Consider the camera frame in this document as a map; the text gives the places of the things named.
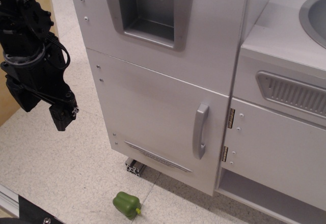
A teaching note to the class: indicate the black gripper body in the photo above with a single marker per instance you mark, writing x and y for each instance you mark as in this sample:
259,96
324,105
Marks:
30,81

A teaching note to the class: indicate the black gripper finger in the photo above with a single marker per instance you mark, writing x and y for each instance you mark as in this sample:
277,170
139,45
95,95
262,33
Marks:
61,116

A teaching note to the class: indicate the silver fridge door handle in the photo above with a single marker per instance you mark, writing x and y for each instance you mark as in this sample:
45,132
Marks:
200,118

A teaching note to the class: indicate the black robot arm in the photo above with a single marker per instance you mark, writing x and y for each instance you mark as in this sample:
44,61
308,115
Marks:
25,29

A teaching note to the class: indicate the silver fridge emblem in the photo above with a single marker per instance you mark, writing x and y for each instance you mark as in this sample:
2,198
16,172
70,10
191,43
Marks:
158,158

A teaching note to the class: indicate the wooden board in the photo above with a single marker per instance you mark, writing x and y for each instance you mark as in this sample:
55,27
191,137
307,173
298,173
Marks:
9,106

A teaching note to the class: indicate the aluminium extrusion foot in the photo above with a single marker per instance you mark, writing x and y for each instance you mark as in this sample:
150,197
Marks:
134,166

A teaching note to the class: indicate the green toy bell pepper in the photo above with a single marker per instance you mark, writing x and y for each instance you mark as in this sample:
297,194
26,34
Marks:
127,204

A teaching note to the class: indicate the lower brass hinge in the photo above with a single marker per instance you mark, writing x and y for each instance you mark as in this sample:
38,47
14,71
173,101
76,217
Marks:
224,155

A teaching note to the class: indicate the brass hinge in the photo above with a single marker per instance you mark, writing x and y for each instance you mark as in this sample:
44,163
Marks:
231,118
224,155

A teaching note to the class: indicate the upper brass hinge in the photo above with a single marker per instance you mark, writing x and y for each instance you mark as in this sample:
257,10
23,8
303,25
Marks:
231,118

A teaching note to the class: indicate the white cabinet door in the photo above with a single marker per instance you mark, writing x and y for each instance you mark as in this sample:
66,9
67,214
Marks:
277,151

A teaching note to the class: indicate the silver vent panel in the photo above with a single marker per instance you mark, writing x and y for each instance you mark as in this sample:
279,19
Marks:
292,93

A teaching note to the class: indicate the grey toy sink basin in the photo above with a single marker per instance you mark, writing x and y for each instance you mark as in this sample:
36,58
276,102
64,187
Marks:
312,19

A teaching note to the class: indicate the aluminium rail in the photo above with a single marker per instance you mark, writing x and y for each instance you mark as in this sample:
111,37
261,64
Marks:
9,201

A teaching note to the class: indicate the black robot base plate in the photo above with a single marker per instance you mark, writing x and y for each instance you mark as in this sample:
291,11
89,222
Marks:
30,213

